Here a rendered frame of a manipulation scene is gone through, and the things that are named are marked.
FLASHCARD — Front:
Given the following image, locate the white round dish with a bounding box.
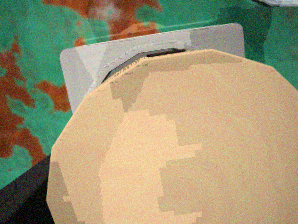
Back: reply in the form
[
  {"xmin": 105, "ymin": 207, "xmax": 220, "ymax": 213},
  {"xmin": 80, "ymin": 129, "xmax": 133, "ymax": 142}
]
[{"xmin": 251, "ymin": 0, "xmax": 298, "ymax": 7}]

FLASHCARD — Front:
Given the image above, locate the grey balance beam with round pans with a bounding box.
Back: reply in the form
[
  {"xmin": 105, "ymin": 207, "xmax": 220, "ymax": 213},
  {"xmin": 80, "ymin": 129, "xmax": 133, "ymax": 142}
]
[{"xmin": 60, "ymin": 23, "xmax": 246, "ymax": 115}]

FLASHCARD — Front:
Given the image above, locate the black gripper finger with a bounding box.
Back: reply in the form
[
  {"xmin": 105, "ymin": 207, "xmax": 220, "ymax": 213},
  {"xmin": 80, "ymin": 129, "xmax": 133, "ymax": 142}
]
[{"xmin": 0, "ymin": 155, "xmax": 55, "ymax": 224}]

